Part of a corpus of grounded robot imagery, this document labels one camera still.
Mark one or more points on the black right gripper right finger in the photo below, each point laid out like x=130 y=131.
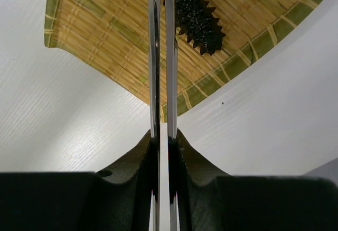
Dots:
x=193 y=189

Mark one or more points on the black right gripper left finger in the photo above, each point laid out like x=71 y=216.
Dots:
x=129 y=185

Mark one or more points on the black spiky sea cucumber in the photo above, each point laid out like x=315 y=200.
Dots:
x=194 y=18

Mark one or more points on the metal tongs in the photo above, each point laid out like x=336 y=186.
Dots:
x=171 y=91

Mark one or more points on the woven bamboo tray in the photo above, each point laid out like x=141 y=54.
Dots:
x=112 y=37

